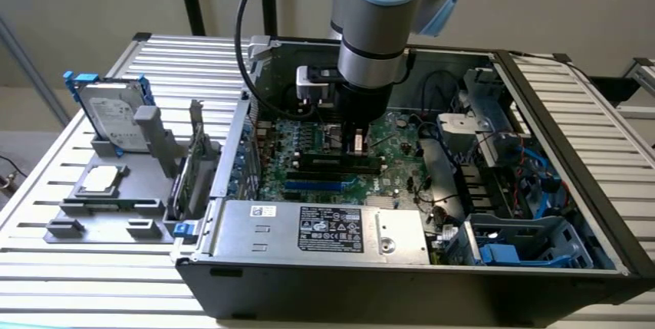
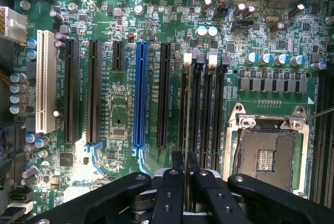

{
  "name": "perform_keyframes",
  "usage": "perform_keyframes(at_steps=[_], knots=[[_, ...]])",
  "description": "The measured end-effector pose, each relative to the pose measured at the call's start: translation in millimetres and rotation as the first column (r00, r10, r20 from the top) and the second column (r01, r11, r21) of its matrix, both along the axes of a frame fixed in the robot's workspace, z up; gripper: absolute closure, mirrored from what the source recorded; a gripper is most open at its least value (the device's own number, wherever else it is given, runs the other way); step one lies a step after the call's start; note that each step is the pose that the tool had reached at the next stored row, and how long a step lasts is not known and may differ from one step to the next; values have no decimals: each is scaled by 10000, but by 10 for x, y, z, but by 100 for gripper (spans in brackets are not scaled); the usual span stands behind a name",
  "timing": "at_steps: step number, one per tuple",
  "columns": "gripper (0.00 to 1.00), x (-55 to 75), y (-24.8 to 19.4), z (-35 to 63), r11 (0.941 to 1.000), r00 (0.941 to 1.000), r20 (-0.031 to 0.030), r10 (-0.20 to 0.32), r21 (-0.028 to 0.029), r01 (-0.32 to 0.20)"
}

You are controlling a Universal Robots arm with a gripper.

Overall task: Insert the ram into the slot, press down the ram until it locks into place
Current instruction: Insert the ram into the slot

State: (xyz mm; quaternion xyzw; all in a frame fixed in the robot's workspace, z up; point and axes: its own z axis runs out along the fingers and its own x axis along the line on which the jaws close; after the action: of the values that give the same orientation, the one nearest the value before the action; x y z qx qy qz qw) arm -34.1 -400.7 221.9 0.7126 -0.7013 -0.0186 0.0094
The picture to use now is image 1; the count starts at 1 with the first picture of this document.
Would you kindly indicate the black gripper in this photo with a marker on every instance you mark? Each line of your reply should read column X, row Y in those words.
column 365, row 104

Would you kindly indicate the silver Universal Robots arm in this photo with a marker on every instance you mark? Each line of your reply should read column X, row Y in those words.
column 371, row 14

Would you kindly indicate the black RAM slot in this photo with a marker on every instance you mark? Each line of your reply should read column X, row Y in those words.
column 330, row 175
column 338, row 161

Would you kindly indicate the blue expansion slot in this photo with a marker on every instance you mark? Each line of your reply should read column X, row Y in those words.
column 319, row 186

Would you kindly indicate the green RAM stick in rack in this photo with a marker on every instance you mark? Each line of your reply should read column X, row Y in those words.
column 102, row 205

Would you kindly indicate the green motherboard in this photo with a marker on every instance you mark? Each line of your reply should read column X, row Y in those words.
column 333, row 164

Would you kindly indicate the silver metal drive cage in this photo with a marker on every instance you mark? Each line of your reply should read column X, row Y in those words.
column 483, row 114

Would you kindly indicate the black open PC case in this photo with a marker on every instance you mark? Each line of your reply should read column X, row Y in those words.
column 410, row 206

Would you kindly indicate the black fan shroud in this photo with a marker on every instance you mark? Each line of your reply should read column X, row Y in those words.
column 486, row 191

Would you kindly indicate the silver power supply unit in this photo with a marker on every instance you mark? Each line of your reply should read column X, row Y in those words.
column 318, row 231

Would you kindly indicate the blue plastic disk bay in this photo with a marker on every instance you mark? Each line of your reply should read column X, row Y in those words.
column 517, row 242

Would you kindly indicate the blue case latch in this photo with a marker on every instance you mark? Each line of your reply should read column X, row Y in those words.
column 184, row 228

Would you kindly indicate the grey parts rack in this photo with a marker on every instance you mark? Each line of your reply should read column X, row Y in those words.
column 128, row 191

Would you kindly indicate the silver CPU chip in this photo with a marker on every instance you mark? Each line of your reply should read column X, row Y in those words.
column 100, row 180

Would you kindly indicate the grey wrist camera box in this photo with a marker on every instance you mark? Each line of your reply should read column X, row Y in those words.
column 313, row 83

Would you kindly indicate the graphics card with metal bracket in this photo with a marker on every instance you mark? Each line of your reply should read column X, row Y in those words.
column 192, row 168

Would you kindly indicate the silver hard disk blue bracket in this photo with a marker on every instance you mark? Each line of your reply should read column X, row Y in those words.
column 115, row 114

